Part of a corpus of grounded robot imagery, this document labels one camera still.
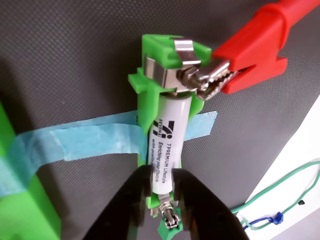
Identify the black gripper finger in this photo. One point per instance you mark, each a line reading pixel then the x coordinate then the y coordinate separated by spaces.
pixel 125 207
pixel 210 220

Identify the white AA battery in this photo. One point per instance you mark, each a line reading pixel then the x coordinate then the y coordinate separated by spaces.
pixel 167 150

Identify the green bulb holder board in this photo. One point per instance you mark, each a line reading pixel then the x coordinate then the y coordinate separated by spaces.
pixel 37 212

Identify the green battery holder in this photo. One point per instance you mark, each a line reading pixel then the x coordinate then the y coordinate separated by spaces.
pixel 152 50

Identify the red alligator clip lead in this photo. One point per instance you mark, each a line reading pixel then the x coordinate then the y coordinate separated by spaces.
pixel 250 50

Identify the short blue tape strip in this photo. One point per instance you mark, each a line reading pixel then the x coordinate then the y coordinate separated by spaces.
pixel 100 140

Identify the long blue tape strip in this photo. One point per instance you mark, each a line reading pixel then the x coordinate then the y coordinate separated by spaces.
pixel 17 162

